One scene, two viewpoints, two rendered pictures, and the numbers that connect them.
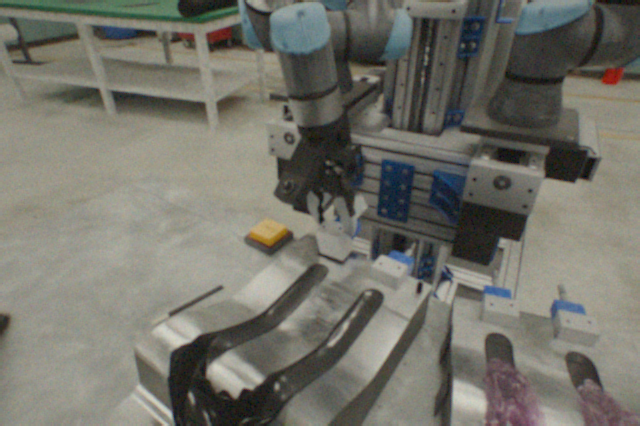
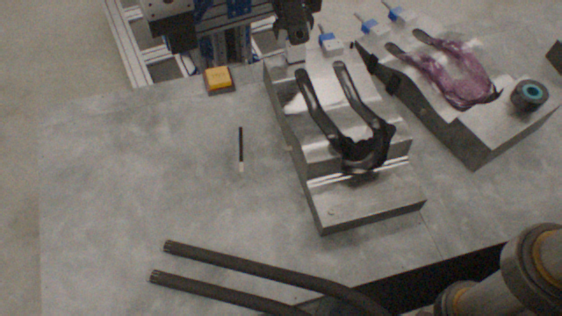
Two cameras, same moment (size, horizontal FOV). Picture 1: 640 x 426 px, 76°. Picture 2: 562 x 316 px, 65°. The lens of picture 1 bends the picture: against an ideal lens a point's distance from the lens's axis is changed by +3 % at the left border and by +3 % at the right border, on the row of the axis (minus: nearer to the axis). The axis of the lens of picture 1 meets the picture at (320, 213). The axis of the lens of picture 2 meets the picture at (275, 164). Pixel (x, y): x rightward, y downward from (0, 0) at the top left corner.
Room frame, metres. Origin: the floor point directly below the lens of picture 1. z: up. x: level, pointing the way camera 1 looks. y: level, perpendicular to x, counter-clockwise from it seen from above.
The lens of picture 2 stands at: (0.10, 0.69, 1.78)
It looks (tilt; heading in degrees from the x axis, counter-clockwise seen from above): 59 degrees down; 306
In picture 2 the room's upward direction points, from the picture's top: 3 degrees clockwise
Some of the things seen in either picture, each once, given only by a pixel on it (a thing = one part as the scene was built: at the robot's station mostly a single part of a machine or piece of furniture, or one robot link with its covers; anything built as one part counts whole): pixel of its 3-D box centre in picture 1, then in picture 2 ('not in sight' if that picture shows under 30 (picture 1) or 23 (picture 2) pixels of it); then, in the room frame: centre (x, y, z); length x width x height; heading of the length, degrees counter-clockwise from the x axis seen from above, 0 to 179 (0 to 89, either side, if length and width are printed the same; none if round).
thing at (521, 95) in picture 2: not in sight; (529, 96); (0.03, -0.28, 0.93); 0.08 x 0.08 x 0.04
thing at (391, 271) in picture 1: (400, 262); (326, 39); (0.55, -0.14, 0.89); 0.13 x 0.05 x 0.05; 145
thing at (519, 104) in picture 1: (528, 93); not in sight; (0.88, -0.45, 1.09); 0.15 x 0.15 x 0.10
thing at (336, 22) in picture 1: (305, 38); not in sight; (0.69, 0.02, 1.24); 0.11 x 0.11 x 0.08; 11
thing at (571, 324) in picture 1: (567, 311); (395, 12); (0.47, -0.41, 0.86); 0.13 x 0.05 x 0.05; 162
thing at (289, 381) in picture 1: (287, 334); (343, 107); (0.37, 0.05, 0.92); 0.35 x 0.16 x 0.09; 145
